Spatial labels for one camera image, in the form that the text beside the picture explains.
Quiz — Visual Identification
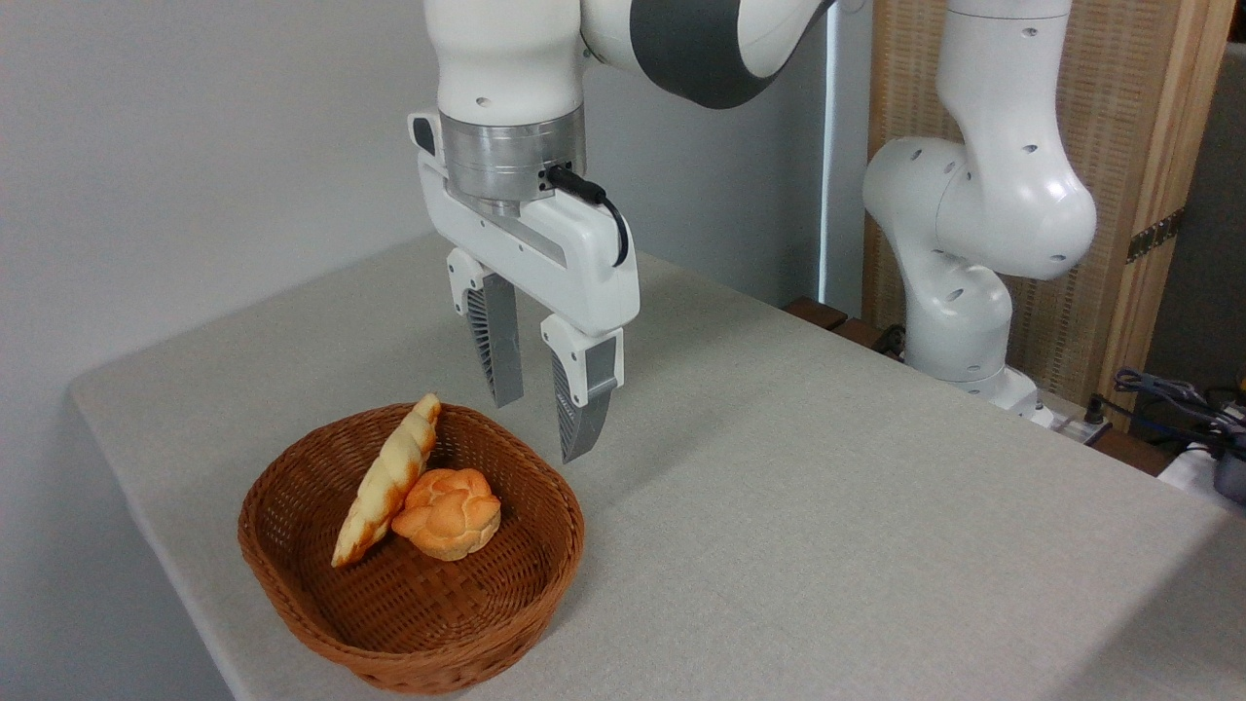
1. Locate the wooden rattan folding screen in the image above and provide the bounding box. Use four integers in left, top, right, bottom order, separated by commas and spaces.
862, 0, 1237, 431

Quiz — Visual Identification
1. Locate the round knotted bread roll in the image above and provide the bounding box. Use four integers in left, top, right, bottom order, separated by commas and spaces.
391, 468, 502, 562

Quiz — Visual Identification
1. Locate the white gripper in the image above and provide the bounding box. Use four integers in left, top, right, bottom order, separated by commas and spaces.
409, 110, 641, 464

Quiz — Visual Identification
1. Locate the brown wicker basket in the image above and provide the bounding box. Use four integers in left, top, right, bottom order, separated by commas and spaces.
238, 402, 586, 695

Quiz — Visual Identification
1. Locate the long twisted bread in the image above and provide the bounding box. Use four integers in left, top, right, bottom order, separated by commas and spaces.
331, 393, 442, 569

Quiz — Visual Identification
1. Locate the dark metal screen hinge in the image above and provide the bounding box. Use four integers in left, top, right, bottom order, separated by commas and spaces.
1126, 207, 1187, 265

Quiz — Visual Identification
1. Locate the bundle of black cables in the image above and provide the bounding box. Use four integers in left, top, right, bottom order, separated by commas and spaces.
1113, 367, 1246, 461

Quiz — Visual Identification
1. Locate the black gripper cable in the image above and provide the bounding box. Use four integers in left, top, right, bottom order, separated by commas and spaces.
543, 165, 631, 269

